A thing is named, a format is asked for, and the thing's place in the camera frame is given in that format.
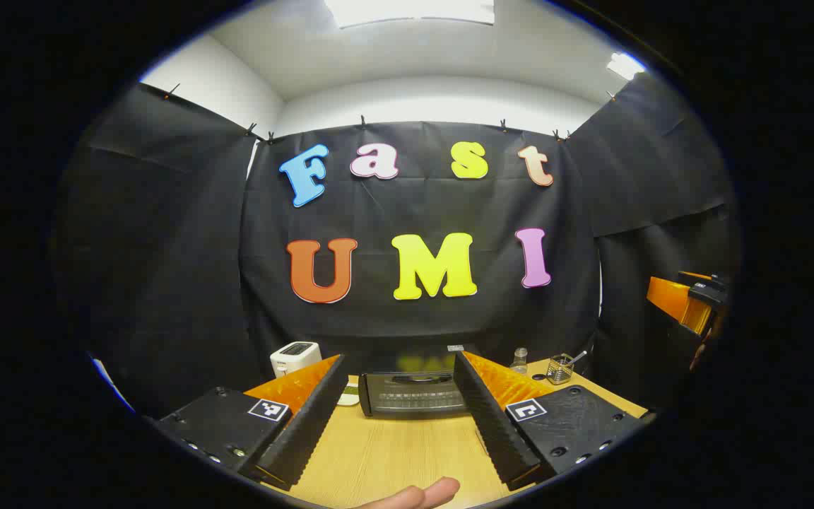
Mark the black backdrop cloth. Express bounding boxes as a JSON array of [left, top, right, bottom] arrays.
[[54, 71, 743, 418]]

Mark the ceiling light panel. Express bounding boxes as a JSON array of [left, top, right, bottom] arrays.
[[324, 0, 496, 29], [606, 52, 647, 80]]

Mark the metal mesh pen holder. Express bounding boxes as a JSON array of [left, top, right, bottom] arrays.
[[547, 353, 575, 385]]

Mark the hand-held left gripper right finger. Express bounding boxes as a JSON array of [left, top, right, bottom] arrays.
[[453, 351, 651, 492]]

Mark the white toaster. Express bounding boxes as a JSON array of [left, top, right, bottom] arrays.
[[270, 341, 322, 379]]

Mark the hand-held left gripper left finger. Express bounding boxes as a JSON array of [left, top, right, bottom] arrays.
[[146, 353, 349, 492]]

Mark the black electric oven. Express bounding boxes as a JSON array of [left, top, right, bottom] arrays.
[[358, 345, 478, 419]]

